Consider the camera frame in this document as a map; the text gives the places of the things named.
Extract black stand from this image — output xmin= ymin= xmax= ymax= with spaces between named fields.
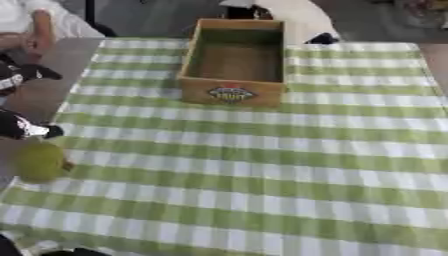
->
xmin=82 ymin=0 xmax=119 ymax=38

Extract tan cardboard box green inside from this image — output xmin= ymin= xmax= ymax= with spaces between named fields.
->
xmin=175 ymin=18 xmax=289 ymax=108

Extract person's hand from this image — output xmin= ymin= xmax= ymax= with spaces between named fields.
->
xmin=21 ymin=31 xmax=56 ymax=57

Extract person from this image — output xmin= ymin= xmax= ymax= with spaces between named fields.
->
xmin=218 ymin=0 xmax=343 ymax=45
xmin=0 ymin=0 xmax=109 ymax=64

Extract yellow-green toy fruit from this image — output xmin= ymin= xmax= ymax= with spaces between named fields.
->
xmin=10 ymin=142 xmax=77 ymax=184

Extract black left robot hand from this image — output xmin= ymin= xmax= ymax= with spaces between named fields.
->
xmin=0 ymin=53 xmax=67 ymax=141

